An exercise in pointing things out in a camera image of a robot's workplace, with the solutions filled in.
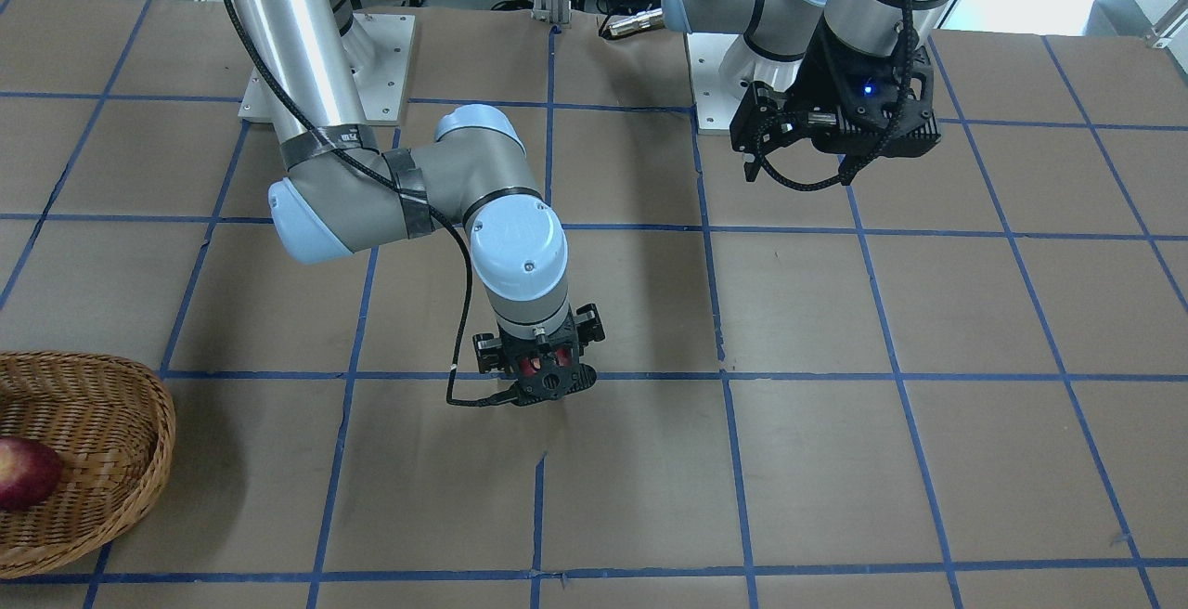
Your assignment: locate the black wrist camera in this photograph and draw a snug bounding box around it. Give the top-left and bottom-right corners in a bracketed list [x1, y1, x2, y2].
[510, 363, 598, 407]
[807, 107, 942, 158]

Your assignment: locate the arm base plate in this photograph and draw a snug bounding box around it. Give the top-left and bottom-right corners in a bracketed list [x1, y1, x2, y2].
[238, 13, 417, 127]
[685, 32, 803, 137]

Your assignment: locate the wicker basket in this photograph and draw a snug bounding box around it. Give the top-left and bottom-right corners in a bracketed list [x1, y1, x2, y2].
[1, 351, 177, 579]

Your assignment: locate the dark red apple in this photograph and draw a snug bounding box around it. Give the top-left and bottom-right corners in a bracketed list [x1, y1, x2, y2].
[1, 436, 65, 512]

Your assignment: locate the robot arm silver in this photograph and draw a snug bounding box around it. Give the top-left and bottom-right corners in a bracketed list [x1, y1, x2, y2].
[225, 0, 605, 400]
[661, 0, 952, 194]

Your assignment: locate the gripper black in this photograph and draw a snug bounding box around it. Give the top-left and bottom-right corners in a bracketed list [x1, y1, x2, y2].
[729, 20, 936, 180]
[472, 304, 605, 380]

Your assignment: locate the red yellow apple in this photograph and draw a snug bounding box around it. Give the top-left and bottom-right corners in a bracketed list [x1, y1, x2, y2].
[514, 347, 579, 383]

